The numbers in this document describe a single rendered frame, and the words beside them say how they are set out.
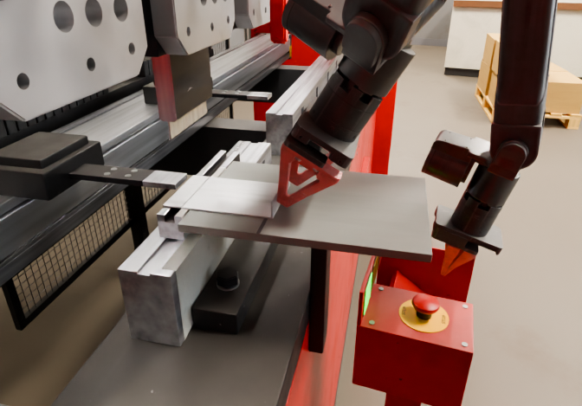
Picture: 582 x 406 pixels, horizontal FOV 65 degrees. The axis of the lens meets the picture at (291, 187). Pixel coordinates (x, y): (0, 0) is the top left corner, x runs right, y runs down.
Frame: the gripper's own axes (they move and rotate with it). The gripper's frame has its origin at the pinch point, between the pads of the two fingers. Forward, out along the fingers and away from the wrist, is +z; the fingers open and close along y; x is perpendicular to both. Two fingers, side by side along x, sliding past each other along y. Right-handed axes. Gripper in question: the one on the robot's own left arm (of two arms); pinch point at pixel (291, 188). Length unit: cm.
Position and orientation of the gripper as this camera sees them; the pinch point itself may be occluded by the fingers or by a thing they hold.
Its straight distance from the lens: 52.3
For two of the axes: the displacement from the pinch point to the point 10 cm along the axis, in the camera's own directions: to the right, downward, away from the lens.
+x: 8.5, 5.3, 0.5
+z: -4.8, 7.3, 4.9
